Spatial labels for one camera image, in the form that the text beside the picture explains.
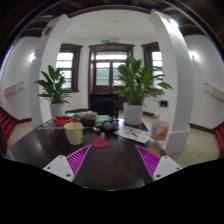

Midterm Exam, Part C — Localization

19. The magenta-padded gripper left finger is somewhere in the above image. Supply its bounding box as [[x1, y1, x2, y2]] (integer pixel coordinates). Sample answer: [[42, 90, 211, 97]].
[[43, 143, 93, 188]]

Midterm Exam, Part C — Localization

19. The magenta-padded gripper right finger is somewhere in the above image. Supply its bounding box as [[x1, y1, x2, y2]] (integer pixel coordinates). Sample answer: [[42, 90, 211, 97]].
[[134, 143, 183, 187]]

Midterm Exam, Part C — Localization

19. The clear orange soda bottle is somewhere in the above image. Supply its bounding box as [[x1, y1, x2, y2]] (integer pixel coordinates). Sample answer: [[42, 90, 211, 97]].
[[147, 99, 172, 157]]

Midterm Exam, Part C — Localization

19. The pale yellow paper cup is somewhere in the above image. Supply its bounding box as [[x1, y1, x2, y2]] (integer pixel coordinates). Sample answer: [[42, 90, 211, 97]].
[[63, 121, 84, 146]]

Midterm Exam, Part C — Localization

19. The flat round red coaster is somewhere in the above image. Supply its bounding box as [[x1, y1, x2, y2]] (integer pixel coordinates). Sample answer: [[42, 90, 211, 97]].
[[91, 137, 110, 149]]

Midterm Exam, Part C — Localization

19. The printed paper leaflet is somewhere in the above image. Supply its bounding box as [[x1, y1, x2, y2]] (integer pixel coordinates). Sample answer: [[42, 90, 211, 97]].
[[113, 125, 151, 144]]

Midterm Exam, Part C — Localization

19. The red plastic box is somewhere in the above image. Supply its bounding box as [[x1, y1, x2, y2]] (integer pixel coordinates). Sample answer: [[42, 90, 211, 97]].
[[55, 115, 75, 127]]

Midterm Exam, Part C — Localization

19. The clear snack container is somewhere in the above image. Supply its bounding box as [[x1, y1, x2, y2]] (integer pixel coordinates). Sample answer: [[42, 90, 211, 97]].
[[79, 111, 98, 127]]

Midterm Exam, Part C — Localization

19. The sheet of round stickers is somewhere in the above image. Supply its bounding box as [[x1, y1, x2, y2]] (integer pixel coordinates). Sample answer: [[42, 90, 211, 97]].
[[41, 119, 58, 131]]

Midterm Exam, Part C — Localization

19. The large potted leafy plant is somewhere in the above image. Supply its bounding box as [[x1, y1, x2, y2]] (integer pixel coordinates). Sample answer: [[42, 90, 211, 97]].
[[113, 54, 173, 127]]

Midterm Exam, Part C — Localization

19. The small potted leafy plant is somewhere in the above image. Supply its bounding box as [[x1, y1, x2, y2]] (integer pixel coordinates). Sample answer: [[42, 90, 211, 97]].
[[34, 64, 74, 119]]

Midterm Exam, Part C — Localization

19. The black chair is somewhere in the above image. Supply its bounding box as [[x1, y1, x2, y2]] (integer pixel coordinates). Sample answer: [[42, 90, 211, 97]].
[[88, 93, 120, 118]]

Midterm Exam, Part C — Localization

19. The red carpeted staircase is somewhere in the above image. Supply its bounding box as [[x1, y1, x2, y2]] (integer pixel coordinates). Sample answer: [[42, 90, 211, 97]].
[[214, 124, 224, 155], [0, 108, 16, 141]]

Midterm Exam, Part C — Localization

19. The dark wooden glazed door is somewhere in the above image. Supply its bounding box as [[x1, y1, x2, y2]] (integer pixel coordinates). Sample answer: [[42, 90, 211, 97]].
[[88, 43, 135, 96]]

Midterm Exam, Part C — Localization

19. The wide dark-framed window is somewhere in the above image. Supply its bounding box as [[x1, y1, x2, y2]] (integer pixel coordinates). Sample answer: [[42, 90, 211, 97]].
[[55, 43, 83, 93]]

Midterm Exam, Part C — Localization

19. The narrow dark-framed window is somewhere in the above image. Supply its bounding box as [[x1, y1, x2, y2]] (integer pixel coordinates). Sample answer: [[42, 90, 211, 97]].
[[141, 42, 164, 79]]

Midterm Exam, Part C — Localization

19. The white wall-mounted rail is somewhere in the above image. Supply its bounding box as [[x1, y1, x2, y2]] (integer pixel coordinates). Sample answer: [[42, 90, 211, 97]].
[[3, 81, 26, 97], [203, 82, 224, 101]]

